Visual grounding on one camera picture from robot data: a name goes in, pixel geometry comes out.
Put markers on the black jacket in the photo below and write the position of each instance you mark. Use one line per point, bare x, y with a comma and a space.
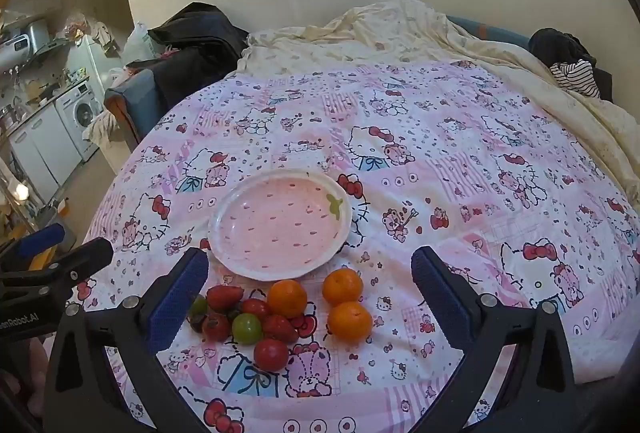
200, 33

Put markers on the silver water heater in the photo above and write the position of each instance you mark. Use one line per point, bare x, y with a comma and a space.
25, 44

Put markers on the pink cartoon printed blanket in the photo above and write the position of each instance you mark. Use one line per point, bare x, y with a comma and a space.
450, 163

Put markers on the white plastic bag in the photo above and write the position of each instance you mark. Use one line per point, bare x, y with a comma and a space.
137, 43

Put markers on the green cherry tomato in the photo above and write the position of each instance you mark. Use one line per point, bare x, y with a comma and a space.
199, 305
246, 329

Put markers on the black garment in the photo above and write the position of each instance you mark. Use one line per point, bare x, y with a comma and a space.
555, 43

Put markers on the striped shirt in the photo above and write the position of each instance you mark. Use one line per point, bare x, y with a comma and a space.
577, 78

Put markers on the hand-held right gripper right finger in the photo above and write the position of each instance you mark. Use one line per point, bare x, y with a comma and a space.
437, 295

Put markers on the orange mandarin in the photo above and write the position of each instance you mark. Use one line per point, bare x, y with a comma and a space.
342, 286
349, 321
286, 298

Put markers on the small glowing lamp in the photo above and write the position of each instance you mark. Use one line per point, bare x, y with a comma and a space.
21, 191

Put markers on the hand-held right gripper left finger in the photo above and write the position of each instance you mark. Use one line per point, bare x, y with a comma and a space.
177, 298

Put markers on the red strawberry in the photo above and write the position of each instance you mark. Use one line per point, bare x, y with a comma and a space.
225, 297
280, 329

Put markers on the person's left hand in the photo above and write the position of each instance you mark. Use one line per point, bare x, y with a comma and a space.
37, 368

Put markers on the cream towel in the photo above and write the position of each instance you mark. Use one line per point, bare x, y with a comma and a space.
100, 128

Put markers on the pink strawberry-shaped plate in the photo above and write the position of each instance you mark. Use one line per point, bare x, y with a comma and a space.
270, 233

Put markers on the white kitchen cabinet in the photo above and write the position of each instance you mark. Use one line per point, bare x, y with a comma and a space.
40, 153

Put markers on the blue sofa armrest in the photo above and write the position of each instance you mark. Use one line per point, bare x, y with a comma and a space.
132, 98

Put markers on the white washing machine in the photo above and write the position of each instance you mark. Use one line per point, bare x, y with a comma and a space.
80, 115

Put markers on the cream floral duvet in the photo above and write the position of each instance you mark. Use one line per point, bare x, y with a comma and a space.
400, 33

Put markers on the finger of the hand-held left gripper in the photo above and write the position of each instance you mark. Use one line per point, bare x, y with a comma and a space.
40, 240
85, 258

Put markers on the blue sofa backrest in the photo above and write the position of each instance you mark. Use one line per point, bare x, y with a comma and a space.
470, 27

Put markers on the white refrigerator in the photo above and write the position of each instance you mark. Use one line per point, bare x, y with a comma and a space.
82, 60

